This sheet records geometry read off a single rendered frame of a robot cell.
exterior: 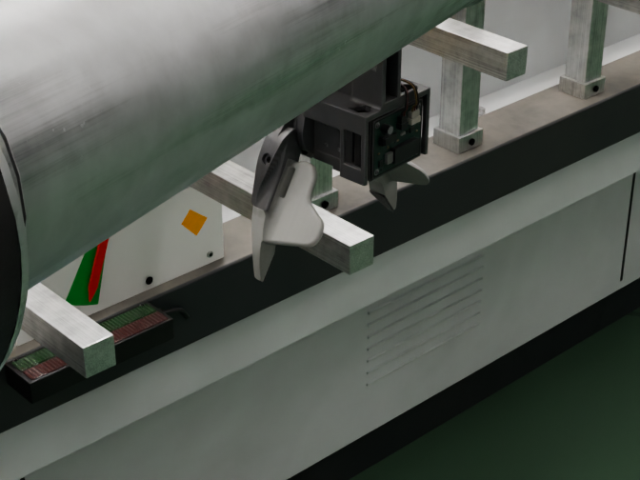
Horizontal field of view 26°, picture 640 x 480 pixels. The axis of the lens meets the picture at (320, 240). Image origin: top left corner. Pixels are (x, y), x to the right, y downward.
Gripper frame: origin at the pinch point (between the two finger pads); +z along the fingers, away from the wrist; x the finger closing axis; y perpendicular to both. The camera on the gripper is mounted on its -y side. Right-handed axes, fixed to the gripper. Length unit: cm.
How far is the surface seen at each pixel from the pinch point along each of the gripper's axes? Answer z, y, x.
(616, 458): 94, -25, 101
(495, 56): -1.5, -10.4, 36.8
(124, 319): 23.6, -32.1, 5.7
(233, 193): 8.8, -23.0, 12.9
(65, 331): 9.4, -16.6, -12.6
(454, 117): 19, -32, 60
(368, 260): 10.1, -6.7, 13.6
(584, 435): 94, -33, 103
